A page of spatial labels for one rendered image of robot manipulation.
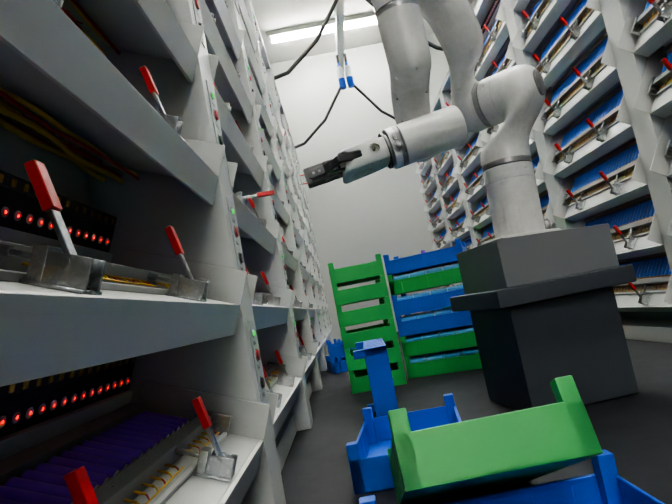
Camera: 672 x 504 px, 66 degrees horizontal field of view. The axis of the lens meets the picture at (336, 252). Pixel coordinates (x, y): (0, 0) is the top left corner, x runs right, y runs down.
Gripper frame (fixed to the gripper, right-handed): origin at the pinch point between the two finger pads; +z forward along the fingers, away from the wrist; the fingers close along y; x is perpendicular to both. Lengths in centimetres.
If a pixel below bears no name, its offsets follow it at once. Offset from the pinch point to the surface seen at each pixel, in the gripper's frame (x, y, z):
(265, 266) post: -8.1, 44.8, 20.3
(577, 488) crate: -56, -39, -15
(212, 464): -38, -44, 23
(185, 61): 15.1, -29.8, 13.5
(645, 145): -12, 50, -98
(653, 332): -70, 74, -91
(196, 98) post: 11.4, -25.2, 14.3
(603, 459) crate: -54, -40, -18
